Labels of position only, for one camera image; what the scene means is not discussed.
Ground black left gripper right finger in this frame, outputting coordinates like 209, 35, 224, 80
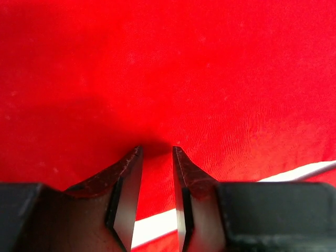
172, 146, 335, 251

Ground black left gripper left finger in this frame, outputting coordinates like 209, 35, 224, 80
1, 146, 143, 251

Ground red trousers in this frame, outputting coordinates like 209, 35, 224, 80
0, 0, 336, 252

